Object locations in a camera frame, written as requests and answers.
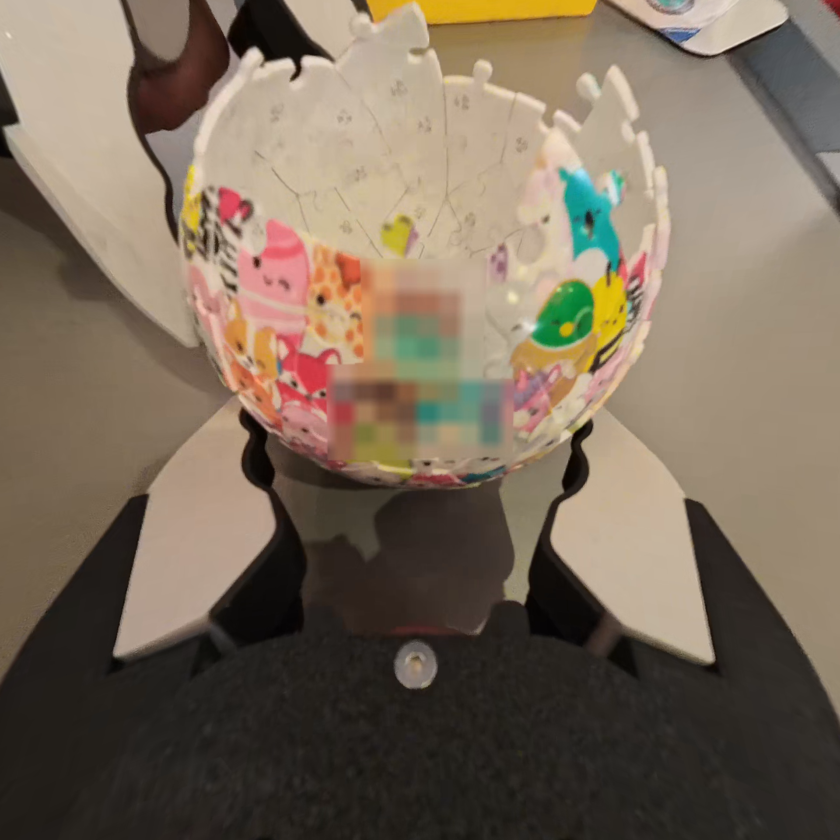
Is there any white printed card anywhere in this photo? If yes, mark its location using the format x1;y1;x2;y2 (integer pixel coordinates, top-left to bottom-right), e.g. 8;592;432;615
602;0;790;59

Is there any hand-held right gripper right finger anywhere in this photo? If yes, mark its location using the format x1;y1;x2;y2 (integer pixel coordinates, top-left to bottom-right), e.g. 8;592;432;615
526;407;718;665

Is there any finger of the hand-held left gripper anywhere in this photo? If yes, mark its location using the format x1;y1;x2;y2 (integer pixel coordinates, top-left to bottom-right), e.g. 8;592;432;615
0;62;206;349

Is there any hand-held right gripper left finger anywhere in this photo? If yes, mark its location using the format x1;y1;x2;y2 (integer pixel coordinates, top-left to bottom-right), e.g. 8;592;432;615
112;400;308;661

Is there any colourful puzzle ball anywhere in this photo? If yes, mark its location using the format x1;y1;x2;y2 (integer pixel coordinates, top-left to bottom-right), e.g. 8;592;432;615
177;3;672;490

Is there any person's left hand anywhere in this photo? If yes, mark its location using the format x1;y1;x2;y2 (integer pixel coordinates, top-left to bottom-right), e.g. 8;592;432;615
128;0;232;136

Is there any yellow box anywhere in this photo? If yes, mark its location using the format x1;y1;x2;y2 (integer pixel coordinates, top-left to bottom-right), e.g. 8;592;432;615
365;0;599;26

